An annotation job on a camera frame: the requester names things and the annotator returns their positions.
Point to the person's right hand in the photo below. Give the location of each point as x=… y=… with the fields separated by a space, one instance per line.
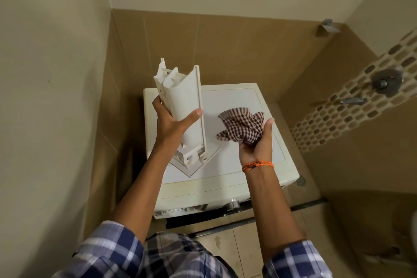
x=257 y=152

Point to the person's left hand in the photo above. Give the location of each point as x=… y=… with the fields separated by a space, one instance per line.
x=167 y=129

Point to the person's right thumb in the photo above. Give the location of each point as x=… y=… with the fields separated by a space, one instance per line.
x=267 y=129

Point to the person's left thumb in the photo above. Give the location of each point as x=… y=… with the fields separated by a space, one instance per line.
x=190 y=117

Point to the white plastic detergent drawer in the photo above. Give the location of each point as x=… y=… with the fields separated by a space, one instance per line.
x=182 y=111

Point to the brown checkered cloth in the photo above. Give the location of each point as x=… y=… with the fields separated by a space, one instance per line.
x=241 y=125

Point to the person's right forearm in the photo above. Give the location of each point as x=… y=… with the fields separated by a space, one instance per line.
x=270 y=209

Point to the person's left forearm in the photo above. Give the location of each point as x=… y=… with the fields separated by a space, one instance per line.
x=143 y=189

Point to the round floor drain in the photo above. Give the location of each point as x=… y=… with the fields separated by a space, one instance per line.
x=300 y=181

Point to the white washing machine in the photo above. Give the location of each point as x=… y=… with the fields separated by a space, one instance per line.
x=221 y=170

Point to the chrome washing machine knob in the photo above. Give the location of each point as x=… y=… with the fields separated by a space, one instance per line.
x=233 y=204

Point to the chrome tap spout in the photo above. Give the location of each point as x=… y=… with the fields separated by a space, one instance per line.
x=353 y=101

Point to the blue plaid shirt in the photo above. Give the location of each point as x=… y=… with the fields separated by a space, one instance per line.
x=146 y=255

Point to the chrome wall bracket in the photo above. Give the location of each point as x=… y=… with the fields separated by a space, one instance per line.
x=328 y=26

